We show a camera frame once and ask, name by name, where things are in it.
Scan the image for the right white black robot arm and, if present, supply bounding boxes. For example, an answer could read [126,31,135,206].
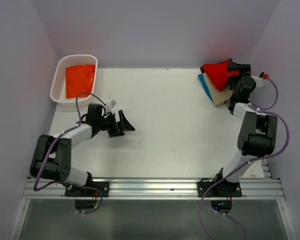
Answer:
[211,60,278,197]

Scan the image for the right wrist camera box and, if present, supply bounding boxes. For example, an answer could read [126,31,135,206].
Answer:
[252,72,269,88]

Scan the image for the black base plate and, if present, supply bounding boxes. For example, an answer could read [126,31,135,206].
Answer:
[197,178,243,198]
[64,181,110,198]

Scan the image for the red t shirt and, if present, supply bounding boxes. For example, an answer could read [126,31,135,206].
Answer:
[200,59,240,91]

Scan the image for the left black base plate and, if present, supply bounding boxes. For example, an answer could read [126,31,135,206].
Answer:
[64,181,110,198]

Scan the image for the beige folded t shirt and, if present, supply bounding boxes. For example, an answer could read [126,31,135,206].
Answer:
[203,73,233,107]

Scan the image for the orange t shirt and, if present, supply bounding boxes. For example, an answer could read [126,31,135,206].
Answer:
[65,64,96,99]

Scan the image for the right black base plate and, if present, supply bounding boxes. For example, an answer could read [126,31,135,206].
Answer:
[197,178,243,198]

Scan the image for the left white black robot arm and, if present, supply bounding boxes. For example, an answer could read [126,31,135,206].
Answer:
[30,103,136,198]

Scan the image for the aluminium mounting rail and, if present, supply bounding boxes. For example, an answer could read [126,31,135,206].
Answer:
[21,162,286,200]

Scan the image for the blue folded t shirt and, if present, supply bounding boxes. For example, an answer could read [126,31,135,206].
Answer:
[198,74,213,102]

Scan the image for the white plastic basket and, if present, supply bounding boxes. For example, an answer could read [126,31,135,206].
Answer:
[50,54,98,107]

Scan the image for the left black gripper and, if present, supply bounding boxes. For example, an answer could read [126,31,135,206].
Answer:
[96,110,134,137]

